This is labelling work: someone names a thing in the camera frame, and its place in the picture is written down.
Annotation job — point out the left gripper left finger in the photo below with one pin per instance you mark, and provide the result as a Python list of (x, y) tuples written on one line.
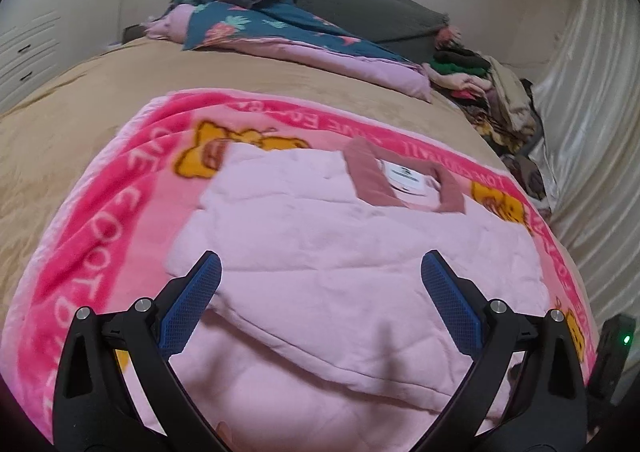
[(116, 390)]

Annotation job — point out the beige bed cover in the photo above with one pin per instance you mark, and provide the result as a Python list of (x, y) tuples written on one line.
[(49, 139)]

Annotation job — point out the cream satin curtain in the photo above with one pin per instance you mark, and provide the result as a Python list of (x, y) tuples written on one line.
[(588, 99)]

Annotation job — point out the dark grey headboard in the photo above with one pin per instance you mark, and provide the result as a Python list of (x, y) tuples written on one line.
[(402, 26)]

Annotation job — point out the pile of assorted clothes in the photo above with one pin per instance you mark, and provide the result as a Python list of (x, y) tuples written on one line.
[(498, 104)]

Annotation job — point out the blue floral pink quilt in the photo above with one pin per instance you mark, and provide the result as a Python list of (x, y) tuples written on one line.
[(281, 30)]

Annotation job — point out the pink quilted jacket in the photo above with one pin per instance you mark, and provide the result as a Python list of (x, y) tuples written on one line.
[(321, 336)]

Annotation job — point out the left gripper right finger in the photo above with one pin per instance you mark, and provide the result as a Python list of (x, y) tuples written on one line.
[(524, 390)]

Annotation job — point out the white wardrobe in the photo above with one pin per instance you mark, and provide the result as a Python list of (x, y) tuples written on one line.
[(42, 38)]

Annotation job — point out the pink cartoon fleece blanket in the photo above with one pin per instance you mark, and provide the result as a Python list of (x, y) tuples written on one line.
[(172, 147)]

